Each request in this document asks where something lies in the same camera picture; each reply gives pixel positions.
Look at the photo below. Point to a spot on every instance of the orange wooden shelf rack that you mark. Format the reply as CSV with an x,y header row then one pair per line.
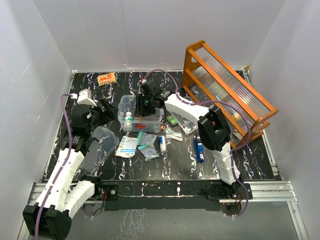
x,y
205,73

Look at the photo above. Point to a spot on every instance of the clear bag with tubing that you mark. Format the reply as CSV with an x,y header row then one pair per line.
x,y
149,152

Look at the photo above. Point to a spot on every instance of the brown orange medicine bottle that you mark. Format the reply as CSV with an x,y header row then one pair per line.
x,y
138,116

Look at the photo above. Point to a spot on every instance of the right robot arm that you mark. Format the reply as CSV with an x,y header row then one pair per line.
x,y
213,130

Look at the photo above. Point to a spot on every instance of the green small box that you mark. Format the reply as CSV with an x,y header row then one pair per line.
x,y
171,119

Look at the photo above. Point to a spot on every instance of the blue white tube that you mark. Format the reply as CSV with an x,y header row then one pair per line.
x,y
162,144

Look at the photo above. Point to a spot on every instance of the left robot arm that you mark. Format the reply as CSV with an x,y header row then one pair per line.
x,y
87,144

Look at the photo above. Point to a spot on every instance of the clear bag teal header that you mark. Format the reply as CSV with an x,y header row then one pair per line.
x,y
146,139

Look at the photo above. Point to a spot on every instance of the orange pill blister pack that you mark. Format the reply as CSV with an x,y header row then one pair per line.
x,y
106,79

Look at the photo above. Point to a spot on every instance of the white green small bottle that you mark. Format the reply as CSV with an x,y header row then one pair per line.
x,y
128,125

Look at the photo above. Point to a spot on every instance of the white blue gauze packet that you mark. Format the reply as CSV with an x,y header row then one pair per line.
x,y
127,147

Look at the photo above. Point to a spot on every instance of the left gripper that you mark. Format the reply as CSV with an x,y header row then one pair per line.
x,y
109,114

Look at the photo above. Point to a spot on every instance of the white swab packet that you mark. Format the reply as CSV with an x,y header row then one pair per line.
x,y
173,135

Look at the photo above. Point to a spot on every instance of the clear first aid box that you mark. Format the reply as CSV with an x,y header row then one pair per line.
x,y
149,124

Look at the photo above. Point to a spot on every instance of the blue thermometer case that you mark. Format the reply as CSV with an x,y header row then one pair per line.
x,y
199,148

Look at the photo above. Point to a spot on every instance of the clear tray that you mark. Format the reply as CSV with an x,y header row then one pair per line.
x,y
187,126

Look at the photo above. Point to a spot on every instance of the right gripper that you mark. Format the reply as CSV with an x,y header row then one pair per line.
x,y
140,108

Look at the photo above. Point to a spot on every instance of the clear box lid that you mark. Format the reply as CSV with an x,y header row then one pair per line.
x,y
103,143

